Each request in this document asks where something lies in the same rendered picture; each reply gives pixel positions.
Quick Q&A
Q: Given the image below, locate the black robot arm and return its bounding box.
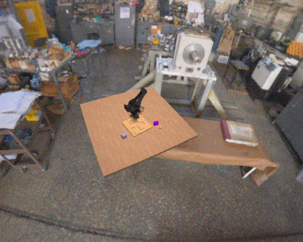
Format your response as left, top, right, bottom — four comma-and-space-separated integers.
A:
126, 88, 147, 114

